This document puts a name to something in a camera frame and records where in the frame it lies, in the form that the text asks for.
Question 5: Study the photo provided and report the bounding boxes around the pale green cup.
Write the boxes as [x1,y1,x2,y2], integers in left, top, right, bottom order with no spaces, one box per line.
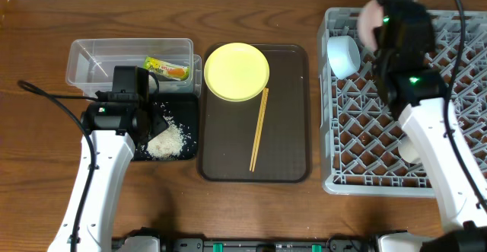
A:
[398,136,421,164]

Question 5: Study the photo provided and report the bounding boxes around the white bowl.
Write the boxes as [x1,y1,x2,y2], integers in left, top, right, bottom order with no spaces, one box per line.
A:
[357,0,384,52]

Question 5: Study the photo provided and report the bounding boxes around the light blue bowl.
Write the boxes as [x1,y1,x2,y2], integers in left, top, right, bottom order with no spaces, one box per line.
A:
[327,36,361,79]

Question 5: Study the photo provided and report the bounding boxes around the grey dishwasher rack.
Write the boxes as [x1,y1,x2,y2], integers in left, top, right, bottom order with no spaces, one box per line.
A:
[317,8,486,198]

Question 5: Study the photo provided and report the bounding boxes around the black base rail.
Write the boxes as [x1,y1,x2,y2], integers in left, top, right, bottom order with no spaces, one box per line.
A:
[113,227,434,252]

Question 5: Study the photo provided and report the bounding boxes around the green snack wrapper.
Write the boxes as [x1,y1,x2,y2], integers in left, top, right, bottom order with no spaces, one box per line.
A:
[143,56,189,81]

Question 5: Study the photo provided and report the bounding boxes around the rice pile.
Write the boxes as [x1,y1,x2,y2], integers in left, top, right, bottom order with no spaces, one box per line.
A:
[136,103,197,161]

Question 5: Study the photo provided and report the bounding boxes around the clear plastic bin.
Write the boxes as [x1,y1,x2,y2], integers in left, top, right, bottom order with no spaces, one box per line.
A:
[65,38,202,97]

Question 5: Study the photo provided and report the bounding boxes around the black plastic tray bin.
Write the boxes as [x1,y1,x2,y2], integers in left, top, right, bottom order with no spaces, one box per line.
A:
[131,93,199,162]

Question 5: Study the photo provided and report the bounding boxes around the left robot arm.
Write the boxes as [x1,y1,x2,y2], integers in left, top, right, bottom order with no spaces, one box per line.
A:
[49,65,168,251]

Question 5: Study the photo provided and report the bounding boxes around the brown serving tray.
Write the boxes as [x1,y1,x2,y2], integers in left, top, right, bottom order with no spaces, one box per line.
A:
[197,43,312,183]

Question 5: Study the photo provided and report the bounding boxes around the yellow plate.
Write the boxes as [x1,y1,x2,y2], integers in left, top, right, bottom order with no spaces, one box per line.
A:
[203,43,270,102]

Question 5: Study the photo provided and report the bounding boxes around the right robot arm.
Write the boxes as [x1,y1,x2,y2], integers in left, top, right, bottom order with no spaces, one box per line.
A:
[359,0,486,251]

